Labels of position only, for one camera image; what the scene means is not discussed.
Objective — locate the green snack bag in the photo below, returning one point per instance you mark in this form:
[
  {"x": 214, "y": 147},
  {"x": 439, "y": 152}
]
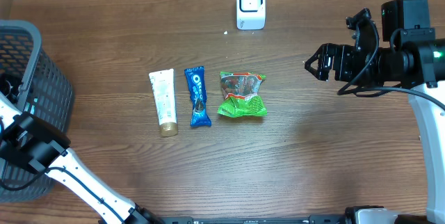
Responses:
[{"x": 240, "y": 92}]

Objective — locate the white cream tube gold cap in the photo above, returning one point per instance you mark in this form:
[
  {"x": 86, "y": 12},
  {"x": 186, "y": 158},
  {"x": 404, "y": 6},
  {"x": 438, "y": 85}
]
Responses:
[{"x": 163, "y": 88}]

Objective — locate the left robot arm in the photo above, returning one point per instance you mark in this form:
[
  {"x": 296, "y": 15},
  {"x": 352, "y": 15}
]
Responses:
[{"x": 33, "y": 144}]

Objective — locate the blue Oreo cookie pack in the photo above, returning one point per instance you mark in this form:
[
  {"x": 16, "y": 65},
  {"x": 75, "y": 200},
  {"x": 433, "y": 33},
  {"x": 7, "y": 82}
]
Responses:
[{"x": 198, "y": 95}]

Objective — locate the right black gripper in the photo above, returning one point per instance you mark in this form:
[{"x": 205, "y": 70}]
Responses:
[{"x": 342, "y": 52}]

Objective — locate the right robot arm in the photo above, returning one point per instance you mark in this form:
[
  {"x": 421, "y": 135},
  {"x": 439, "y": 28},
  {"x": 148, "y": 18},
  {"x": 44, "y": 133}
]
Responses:
[{"x": 406, "y": 57}]

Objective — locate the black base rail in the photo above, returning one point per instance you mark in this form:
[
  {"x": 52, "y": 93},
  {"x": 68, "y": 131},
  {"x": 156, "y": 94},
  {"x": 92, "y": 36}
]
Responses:
[{"x": 250, "y": 220}]

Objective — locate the white barcode scanner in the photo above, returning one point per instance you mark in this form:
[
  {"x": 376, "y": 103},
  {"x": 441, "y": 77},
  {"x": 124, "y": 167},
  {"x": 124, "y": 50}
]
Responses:
[{"x": 250, "y": 14}]

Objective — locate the grey plastic mesh basket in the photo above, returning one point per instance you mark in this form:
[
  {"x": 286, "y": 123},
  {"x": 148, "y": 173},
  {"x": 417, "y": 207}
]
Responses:
[{"x": 32, "y": 82}]

